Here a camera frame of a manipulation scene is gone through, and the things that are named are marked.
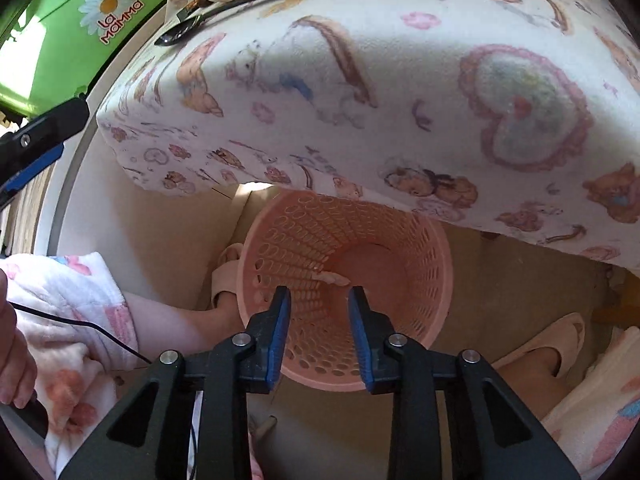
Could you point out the black plastic spoon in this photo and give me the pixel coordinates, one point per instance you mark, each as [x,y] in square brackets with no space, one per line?
[175,36]

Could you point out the person's leg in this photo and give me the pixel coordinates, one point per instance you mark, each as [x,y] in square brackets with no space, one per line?
[530,380]
[175,325]

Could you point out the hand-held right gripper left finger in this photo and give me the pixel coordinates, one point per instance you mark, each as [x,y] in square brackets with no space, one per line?
[277,340]

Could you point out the green plastic storage box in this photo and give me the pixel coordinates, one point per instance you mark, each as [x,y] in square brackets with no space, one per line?
[60,60]

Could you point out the small pale paper scrap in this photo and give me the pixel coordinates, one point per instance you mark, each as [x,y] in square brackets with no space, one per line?
[330,278]

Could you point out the person's right beige slipper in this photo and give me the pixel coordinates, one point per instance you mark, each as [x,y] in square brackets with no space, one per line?
[545,340]

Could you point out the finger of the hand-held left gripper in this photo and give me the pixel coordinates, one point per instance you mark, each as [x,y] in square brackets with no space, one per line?
[50,125]
[35,167]

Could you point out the person's right leg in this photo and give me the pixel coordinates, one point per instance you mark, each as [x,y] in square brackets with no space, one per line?
[530,380]

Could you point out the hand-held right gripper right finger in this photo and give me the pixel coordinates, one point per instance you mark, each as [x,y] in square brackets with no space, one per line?
[360,340]

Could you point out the person's left beige slipper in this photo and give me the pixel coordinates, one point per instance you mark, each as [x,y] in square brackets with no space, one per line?
[227,275]

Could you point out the pink perforated plastic basket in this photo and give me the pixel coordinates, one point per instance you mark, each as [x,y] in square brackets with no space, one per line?
[310,240]

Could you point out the pink printed fleece robe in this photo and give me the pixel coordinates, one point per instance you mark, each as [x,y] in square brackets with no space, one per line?
[65,285]

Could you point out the person's beige slipper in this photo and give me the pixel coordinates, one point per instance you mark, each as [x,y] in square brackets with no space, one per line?
[227,275]
[545,340]

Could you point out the person's left leg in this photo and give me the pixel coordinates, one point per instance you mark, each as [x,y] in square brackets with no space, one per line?
[175,325]

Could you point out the bear printed blanket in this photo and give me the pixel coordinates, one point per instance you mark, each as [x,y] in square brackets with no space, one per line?
[400,85]

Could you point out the person's left hand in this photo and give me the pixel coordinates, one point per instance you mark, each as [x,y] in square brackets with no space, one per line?
[15,360]

